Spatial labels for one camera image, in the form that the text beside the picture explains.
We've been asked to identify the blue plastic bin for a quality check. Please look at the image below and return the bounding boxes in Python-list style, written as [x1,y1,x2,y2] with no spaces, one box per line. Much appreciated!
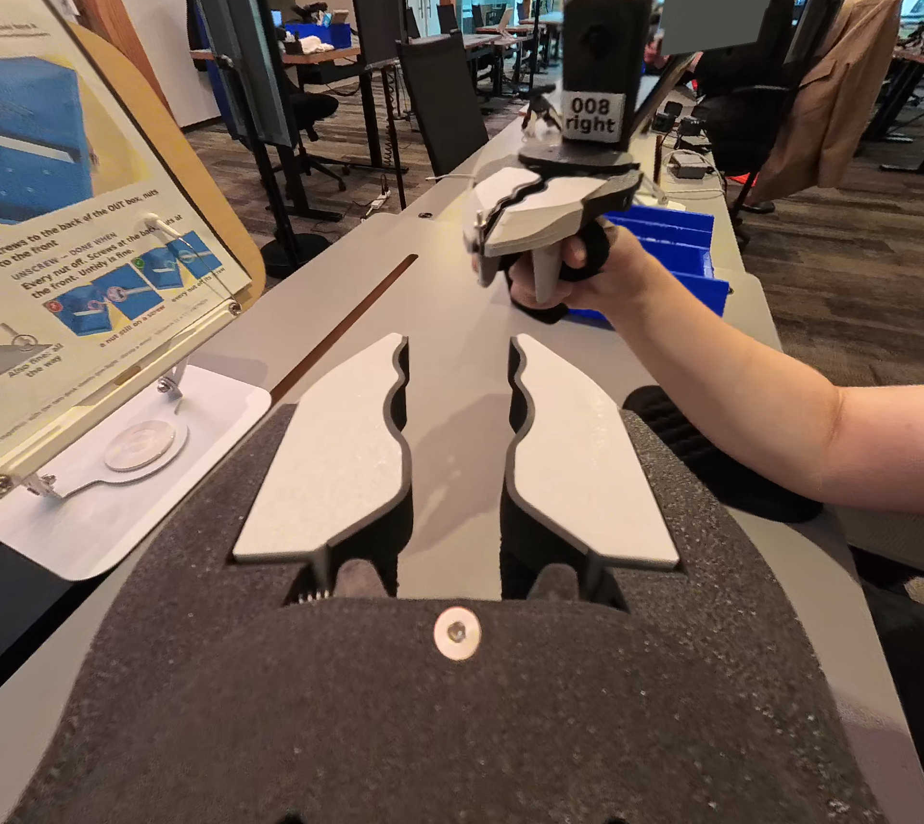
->
[565,203,732,323]

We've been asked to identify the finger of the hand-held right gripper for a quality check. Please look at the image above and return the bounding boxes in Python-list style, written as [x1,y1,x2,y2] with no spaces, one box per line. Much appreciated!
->
[475,177,602,289]
[471,167,551,244]

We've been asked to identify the black office chair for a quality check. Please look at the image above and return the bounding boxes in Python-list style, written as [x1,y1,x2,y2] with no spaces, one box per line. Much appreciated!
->
[285,74,351,190]

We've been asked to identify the black wrist rest pad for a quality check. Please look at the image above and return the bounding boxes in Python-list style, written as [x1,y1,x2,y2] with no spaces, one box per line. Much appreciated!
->
[623,384,825,525]

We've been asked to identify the grey desk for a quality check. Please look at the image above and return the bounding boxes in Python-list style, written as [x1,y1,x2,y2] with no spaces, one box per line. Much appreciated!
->
[0,84,924,824]

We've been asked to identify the white stand base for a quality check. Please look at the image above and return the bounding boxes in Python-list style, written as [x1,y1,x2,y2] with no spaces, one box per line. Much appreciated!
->
[0,362,273,582]

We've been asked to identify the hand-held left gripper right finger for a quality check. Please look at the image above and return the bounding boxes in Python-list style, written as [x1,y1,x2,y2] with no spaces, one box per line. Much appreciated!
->
[504,332,681,580]

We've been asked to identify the person's right hand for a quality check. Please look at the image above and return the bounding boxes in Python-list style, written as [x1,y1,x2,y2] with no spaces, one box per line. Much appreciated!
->
[509,225,655,329]

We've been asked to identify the black monitor floor stand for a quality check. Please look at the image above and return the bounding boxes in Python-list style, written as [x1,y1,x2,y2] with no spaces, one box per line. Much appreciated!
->
[245,135,333,278]

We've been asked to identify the white power adapter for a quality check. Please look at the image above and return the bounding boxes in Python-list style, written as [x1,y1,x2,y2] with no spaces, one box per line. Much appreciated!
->
[667,149,716,181]

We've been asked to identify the beige coat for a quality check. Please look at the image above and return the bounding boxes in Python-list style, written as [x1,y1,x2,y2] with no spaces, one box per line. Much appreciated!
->
[749,0,905,206]

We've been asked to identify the person's right forearm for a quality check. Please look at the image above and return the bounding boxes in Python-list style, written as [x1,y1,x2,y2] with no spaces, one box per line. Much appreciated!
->
[614,261,924,516]

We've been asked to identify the small black tripod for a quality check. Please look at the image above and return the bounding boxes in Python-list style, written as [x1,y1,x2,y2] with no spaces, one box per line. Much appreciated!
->
[526,89,565,141]

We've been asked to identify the printed instruction sheet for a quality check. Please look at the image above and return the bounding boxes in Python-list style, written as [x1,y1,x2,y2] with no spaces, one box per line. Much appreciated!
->
[0,0,255,479]

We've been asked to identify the black framed monitor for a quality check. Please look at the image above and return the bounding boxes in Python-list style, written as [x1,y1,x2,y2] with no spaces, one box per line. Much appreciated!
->
[185,0,298,150]
[348,0,410,69]

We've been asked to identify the wooden backing board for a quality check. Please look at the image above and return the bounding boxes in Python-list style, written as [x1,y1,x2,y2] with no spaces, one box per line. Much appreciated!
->
[68,23,268,309]

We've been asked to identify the blue storage bin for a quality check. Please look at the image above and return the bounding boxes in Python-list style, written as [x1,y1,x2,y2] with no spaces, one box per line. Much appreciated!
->
[283,21,353,46]

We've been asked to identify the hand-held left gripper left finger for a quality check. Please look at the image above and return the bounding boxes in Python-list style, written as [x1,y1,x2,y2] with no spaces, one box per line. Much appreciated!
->
[231,332,414,577]

